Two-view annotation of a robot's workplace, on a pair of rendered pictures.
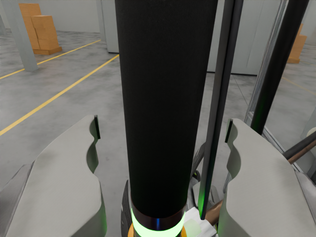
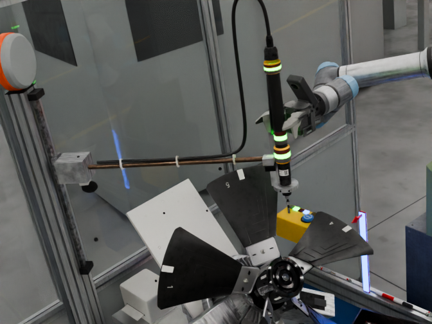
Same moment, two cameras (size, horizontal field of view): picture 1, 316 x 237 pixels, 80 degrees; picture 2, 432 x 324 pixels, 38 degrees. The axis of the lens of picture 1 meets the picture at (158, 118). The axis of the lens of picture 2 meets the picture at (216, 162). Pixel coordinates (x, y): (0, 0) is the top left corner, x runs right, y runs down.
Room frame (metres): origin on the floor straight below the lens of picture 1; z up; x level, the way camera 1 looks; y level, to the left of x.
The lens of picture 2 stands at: (1.20, 1.04, 2.29)
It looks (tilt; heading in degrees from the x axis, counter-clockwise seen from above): 26 degrees down; 230
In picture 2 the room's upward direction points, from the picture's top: 9 degrees counter-clockwise
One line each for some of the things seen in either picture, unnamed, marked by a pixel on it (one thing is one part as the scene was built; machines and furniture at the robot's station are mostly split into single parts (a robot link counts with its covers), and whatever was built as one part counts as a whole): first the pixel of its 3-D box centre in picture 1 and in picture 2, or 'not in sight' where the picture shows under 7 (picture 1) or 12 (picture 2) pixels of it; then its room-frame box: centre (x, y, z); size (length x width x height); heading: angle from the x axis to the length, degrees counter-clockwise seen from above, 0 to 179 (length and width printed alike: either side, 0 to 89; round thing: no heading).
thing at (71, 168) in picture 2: not in sight; (72, 168); (0.43, -0.52, 1.54); 0.10 x 0.07 x 0.08; 124
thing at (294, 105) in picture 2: not in sight; (305, 113); (-0.04, 0.00, 1.63); 0.12 x 0.08 x 0.09; 179
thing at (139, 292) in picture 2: not in sight; (145, 297); (0.26, -0.58, 0.91); 0.17 x 0.16 x 0.11; 89
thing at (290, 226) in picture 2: not in sight; (299, 227); (-0.29, -0.29, 1.02); 0.16 x 0.10 x 0.11; 89
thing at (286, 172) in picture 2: not in sight; (278, 119); (0.07, 0.00, 1.66); 0.04 x 0.04 x 0.46
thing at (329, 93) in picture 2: not in sight; (321, 100); (-0.12, 0.00, 1.64); 0.08 x 0.05 x 0.08; 89
